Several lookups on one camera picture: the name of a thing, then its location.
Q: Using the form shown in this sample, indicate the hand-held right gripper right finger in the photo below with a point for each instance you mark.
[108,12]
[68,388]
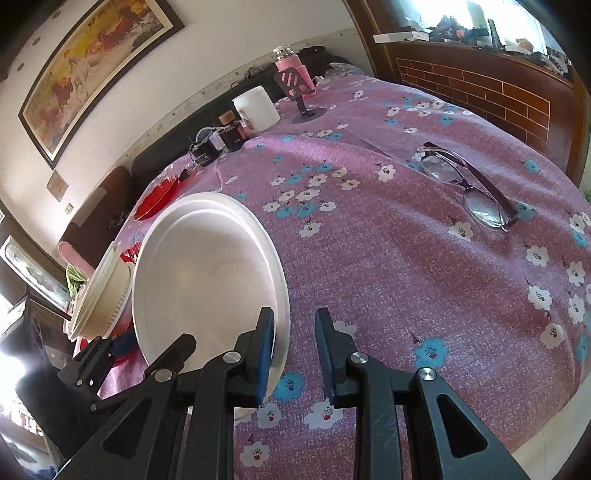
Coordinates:
[325,360]

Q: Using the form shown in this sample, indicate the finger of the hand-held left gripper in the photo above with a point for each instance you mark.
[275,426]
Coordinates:
[87,364]
[184,346]

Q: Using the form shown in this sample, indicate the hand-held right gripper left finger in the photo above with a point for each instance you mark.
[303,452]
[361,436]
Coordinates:
[265,350]

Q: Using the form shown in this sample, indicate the large white disposable bowl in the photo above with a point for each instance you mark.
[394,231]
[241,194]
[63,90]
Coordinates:
[282,295]

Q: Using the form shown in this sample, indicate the beige patterned bowl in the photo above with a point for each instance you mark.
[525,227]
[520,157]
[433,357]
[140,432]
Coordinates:
[106,300]

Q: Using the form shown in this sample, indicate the red gold-rimmed glass plate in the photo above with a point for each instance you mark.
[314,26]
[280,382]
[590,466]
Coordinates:
[157,198]
[129,254]

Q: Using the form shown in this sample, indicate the person's left forearm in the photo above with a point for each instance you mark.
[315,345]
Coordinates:
[39,415]

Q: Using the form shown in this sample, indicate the green cloth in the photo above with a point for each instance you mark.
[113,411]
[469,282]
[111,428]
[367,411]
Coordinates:
[76,281]

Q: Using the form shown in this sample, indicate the wooden glass door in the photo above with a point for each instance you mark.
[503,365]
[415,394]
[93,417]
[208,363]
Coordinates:
[27,263]

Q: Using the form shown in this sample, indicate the brown armchair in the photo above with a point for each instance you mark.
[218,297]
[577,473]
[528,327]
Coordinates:
[92,217]

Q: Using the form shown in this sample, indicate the black sofa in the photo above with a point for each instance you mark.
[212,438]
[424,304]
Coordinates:
[161,152]

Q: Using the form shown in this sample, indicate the small black box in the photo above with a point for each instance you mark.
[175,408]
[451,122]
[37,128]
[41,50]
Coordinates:
[235,137]

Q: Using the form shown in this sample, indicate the eyeglasses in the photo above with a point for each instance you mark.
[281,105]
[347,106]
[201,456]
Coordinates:
[438,166]

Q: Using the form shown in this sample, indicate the white plastic cup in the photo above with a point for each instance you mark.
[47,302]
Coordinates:
[256,110]

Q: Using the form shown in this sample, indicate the black phone stand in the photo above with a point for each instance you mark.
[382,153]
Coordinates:
[293,83]

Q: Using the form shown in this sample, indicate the framed horse painting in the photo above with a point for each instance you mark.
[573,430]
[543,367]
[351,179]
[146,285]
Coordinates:
[92,78]

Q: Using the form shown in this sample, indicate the pink thermos bottle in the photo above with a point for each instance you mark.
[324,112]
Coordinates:
[288,62]

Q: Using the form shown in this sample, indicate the clear plastic bag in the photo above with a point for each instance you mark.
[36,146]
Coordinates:
[344,70]

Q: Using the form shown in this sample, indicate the white flat box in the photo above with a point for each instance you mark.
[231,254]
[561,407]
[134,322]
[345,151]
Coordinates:
[401,34]

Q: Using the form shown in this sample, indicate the black orange toy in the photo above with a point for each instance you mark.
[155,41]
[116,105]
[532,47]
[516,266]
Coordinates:
[457,25]

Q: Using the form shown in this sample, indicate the window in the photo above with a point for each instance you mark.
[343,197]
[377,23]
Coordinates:
[461,11]

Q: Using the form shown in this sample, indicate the small wall plaque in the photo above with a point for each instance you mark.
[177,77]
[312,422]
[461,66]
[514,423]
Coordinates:
[57,185]

